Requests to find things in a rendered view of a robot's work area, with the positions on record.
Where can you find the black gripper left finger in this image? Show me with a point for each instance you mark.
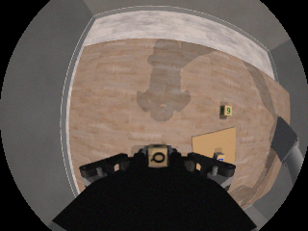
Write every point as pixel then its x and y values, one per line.
pixel 96 170

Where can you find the tan flat mat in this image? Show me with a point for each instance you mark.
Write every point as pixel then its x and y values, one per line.
pixel 223 141

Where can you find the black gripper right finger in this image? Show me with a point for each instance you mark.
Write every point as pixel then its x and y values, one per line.
pixel 211 168

